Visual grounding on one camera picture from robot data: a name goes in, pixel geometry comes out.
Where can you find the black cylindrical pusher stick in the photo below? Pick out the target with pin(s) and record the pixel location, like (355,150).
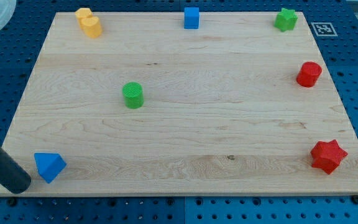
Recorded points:
(12,176)

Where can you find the blue triangle block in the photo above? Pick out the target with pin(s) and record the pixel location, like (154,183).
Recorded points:
(49,165)

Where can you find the yellow heart block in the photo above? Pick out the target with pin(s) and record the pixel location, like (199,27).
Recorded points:
(92,26)

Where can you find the yellow pentagon block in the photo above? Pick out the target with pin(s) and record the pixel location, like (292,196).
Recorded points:
(82,13)

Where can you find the green cylinder block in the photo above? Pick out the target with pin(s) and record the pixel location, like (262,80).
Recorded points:
(133,95)

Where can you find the light wooden board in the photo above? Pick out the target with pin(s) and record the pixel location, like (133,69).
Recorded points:
(223,114)

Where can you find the blue cube block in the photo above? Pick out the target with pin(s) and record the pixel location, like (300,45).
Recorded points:
(191,17)

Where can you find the green star block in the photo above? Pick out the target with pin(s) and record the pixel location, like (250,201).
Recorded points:
(286,19)

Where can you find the red cylinder block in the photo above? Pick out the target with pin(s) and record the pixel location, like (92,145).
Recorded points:
(309,74)

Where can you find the red star block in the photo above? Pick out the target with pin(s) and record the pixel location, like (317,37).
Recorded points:
(327,156)

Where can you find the white fiducial marker tag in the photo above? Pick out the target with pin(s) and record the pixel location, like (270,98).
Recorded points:
(324,29)

